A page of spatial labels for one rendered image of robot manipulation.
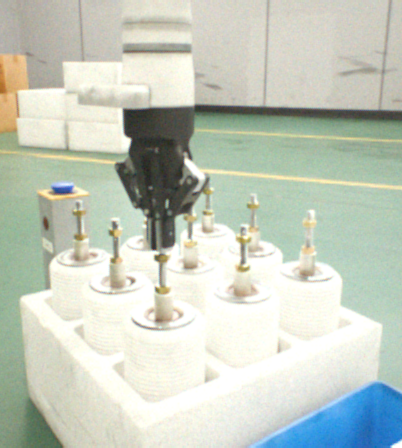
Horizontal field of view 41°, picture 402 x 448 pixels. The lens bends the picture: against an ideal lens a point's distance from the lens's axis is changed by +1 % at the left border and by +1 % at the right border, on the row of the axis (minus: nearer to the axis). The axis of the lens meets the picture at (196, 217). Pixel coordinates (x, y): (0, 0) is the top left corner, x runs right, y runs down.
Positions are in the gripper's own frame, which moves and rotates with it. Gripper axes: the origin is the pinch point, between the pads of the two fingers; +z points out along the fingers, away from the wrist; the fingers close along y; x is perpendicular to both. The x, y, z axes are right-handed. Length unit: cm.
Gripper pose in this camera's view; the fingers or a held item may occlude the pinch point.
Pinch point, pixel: (160, 234)
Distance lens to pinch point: 60.0
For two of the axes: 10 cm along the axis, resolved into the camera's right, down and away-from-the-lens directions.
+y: -7.3, -1.8, 6.5
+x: -6.8, 2.0, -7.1
